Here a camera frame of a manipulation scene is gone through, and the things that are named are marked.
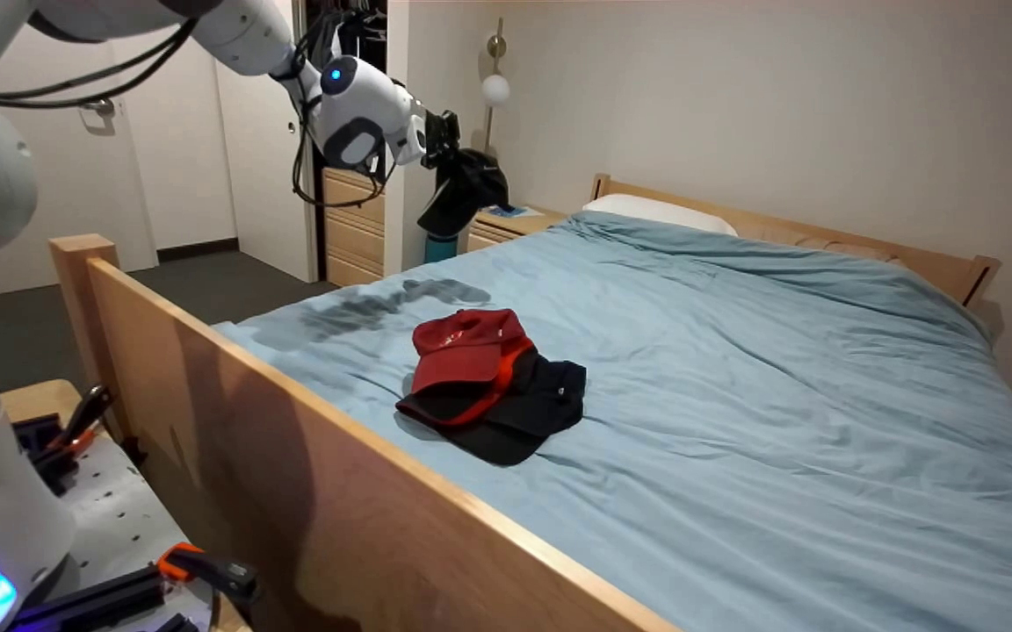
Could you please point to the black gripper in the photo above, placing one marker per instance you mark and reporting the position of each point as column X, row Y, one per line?
column 440, row 138

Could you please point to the plain black cap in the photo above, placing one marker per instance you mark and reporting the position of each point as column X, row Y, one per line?
column 457, row 207

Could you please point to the maroon cap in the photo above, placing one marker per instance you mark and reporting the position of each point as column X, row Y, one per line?
column 465, row 338

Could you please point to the black cap with red underbrim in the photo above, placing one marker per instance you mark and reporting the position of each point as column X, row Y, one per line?
column 527, row 416

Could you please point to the light blue bed sheet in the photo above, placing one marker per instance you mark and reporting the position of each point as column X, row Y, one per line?
column 765, row 407

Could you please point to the wooden bed footboard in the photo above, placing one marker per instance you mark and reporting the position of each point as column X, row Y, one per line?
column 297, row 503

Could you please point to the wooden bed headboard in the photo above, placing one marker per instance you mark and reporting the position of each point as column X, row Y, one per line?
column 881, row 261

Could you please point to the blue book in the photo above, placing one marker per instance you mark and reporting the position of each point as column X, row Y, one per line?
column 513, row 215

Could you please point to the wooden nightstand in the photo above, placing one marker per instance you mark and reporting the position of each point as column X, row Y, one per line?
column 507, row 236

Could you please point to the teal bottle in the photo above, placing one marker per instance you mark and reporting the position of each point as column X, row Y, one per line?
column 440, row 248

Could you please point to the floor lamp with globe bulb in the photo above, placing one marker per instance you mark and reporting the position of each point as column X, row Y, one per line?
column 493, row 90

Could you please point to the wooden dresser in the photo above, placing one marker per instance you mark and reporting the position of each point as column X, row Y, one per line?
column 351, row 248

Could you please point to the white pillow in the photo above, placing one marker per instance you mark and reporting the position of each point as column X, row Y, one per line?
column 657, row 215

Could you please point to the white door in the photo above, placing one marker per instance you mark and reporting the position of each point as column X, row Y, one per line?
column 84, row 196

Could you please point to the orange and black bar clamp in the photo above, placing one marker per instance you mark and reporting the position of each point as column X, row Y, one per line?
column 207, row 570

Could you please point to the gray perforated board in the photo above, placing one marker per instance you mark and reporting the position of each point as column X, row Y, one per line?
column 119, row 514

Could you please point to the black tool holder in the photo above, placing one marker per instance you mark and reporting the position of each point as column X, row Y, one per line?
column 34, row 438

